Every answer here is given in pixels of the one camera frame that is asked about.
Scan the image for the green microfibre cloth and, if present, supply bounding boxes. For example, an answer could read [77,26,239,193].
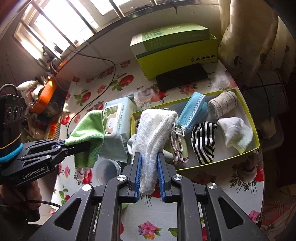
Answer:
[65,110,104,168]

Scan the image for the white towel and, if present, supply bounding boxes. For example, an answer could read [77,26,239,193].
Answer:
[137,109,177,197]

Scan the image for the green cloth with beaded trim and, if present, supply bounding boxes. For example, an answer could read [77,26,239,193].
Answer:
[164,125,189,165]

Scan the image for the black white striped sock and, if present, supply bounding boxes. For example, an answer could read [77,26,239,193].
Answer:
[191,121,217,165]

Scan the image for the blue face mask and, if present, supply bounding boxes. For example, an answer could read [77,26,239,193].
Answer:
[177,92,208,130]

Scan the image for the white ribbed sock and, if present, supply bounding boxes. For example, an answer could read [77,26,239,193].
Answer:
[217,117,253,154]

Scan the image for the white bandage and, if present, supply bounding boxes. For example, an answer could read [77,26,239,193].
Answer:
[208,90,238,119]

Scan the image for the grey white sock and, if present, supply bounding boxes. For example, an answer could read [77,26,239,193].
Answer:
[127,134,137,162]

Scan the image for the person's left hand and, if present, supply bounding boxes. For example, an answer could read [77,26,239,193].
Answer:
[1,181,42,223]

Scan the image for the clear round plastic container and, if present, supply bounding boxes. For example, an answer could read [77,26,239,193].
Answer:
[92,159,121,185]

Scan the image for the green rounded square sponge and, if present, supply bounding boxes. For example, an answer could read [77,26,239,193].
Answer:
[121,203,128,209]

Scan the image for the wet wipes pack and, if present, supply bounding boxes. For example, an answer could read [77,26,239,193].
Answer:
[103,96,137,140]

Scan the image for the orange plastic basin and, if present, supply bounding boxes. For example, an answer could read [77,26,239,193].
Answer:
[30,78,58,114]

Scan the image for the white plastic bag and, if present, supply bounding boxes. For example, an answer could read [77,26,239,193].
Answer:
[16,80,45,104]

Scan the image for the yellow-green shallow box tray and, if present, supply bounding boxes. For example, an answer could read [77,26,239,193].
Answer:
[128,90,257,165]

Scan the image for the floral tablecloth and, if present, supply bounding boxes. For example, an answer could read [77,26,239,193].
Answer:
[48,59,265,241]

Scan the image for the black smartphone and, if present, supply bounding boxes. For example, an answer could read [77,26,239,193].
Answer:
[156,63,208,91]

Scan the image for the green white carton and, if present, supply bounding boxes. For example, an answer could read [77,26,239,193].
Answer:
[130,23,210,58]

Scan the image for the yellow-green shoe box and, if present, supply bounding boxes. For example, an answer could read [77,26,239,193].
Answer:
[137,34,218,80]

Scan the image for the grey plaid cushion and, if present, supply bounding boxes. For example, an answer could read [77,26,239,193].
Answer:
[240,70,288,124]

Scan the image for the beige patterned curtain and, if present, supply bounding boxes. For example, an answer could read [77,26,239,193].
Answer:
[218,1,295,87]

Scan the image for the blue strap band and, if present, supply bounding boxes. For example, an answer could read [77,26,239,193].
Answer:
[0,143,24,164]

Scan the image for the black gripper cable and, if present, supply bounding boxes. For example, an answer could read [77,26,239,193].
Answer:
[0,199,62,209]

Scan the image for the black power cable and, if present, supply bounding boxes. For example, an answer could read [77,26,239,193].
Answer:
[66,47,117,137]

